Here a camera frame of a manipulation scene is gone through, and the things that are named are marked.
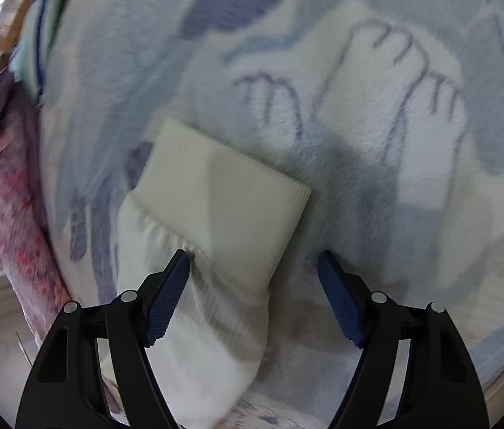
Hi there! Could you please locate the teal striped pillow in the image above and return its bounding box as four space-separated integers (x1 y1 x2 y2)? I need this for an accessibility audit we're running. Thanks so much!
10 0 70 104

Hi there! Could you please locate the pink floral quilt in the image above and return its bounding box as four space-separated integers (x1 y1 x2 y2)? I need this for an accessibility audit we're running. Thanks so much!
0 69 121 416

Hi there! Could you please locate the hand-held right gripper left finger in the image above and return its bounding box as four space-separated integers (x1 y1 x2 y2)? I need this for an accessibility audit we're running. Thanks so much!
15 249 191 429

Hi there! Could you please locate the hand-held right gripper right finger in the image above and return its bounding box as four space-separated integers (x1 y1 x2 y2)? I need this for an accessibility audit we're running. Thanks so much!
318 251 489 429

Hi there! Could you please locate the white knit sweater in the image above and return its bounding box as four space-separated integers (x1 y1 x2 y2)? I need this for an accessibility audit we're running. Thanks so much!
115 118 312 429

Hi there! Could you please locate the white blue printed blanket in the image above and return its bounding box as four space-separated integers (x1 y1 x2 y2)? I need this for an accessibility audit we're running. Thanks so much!
40 0 504 429

